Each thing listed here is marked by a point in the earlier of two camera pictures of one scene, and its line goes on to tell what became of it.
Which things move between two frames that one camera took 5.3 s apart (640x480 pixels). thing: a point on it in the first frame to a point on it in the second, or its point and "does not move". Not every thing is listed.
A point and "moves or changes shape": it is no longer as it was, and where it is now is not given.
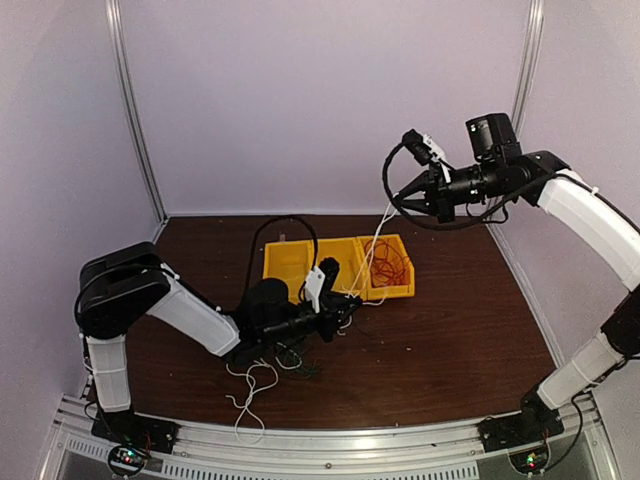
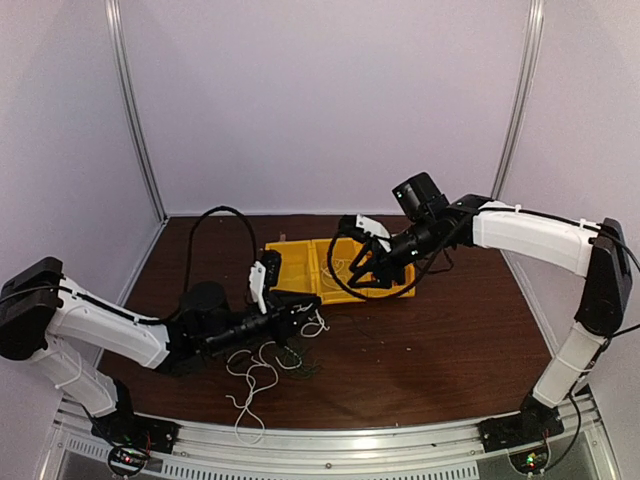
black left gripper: [333, 305] to [280, 307]
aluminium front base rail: [451, 450] does not move
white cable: [371, 255] moves or changes shape
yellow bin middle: [352, 276] does not move
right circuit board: [530, 462] does not move
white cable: [252, 393] does not move
